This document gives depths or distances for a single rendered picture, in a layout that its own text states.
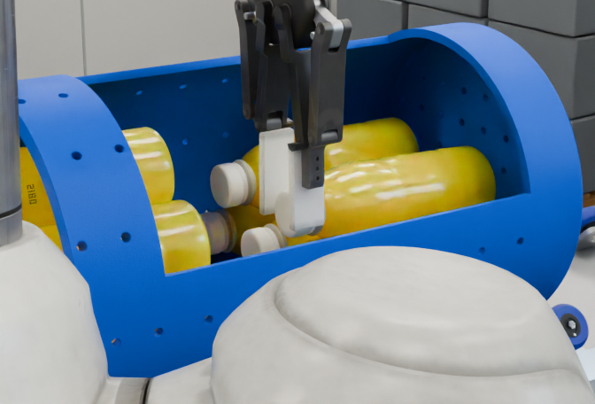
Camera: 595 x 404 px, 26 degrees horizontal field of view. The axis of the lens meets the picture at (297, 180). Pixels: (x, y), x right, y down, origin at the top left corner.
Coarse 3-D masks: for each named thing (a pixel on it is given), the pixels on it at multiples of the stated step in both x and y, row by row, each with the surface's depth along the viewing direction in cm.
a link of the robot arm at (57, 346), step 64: (0, 0) 45; (0, 64) 45; (0, 128) 45; (0, 192) 45; (0, 256) 44; (64, 256) 48; (0, 320) 42; (64, 320) 45; (0, 384) 42; (64, 384) 44; (128, 384) 48
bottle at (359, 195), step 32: (384, 160) 109; (416, 160) 110; (448, 160) 111; (480, 160) 112; (352, 192) 105; (384, 192) 106; (416, 192) 108; (448, 192) 109; (480, 192) 111; (352, 224) 105; (384, 224) 106
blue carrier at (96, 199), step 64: (192, 64) 110; (384, 64) 126; (448, 64) 122; (512, 64) 111; (64, 128) 90; (128, 128) 115; (192, 128) 119; (448, 128) 124; (512, 128) 108; (64, 192) 87; (128, 192) 89; (192, 192) 122; (512, 192) 117; (576, 192) 110; (128, 256) 88; (256, 256) 94; (320, 256) 97; (512, 256) 108; (128, 320) 89; (192, 320) 92
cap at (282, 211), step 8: (288, 192) 104; (280, 200) 105; (288, 200) 104; (280, 208) 106; (288, 208) 105; (280, 216) 106; (288, 216) 105; (280, 224) 106; (288, 224) 105; (288, 232) 105; (296, 232) 104; (304, 232) 104
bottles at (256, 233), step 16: (224, 208) 120; (240, 208) 118; (256, 208) 118; (208, 224) 117; (224, 224) 117; (240, 224) 118; (256, 224) 118; (272, 224) 111; (224, 240) 117; (240, 240) 118; (256, 240) 110; (272, 240) 110; (288, 240) 111; (304, 240) 110
